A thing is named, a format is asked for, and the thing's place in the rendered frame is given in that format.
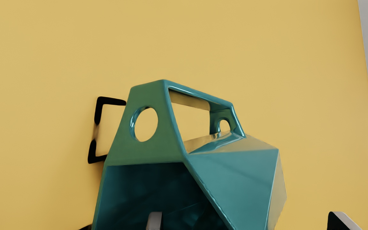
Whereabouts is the teal faceted mug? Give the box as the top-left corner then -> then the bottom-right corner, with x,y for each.
91,80 -> 288,230

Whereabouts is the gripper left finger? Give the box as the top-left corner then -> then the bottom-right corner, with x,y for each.
146,211 -> 163,230

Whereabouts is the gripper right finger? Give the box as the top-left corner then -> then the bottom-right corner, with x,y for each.
327,211 -> 362,230

